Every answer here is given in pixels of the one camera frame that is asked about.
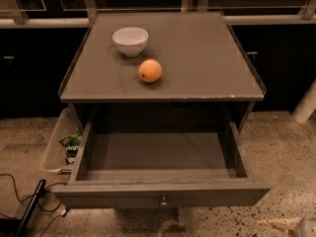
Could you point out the grey top drawer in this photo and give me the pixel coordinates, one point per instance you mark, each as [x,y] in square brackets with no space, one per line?
[161,169]

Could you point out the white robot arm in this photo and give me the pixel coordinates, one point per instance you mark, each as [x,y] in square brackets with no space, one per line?
[304,110]

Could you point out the grey drawer cabinet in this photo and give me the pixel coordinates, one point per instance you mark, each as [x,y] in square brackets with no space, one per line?
[200,59]

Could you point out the orange fruit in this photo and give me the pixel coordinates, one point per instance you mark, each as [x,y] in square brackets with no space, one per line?
[149,71]

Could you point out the green snack bag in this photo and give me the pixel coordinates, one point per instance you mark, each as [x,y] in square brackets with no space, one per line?
[71,145]

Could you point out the white ceramic bowl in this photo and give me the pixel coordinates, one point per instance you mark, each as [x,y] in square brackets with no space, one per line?
[131,41]

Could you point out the clear plastic bin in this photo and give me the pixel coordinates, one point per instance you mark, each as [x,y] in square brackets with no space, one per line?
[54,155]

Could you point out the black bar on floor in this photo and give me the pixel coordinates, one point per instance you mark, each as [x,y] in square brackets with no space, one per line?
[30,209]

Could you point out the metal railing frame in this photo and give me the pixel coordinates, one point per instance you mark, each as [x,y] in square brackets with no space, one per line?
[85,12]

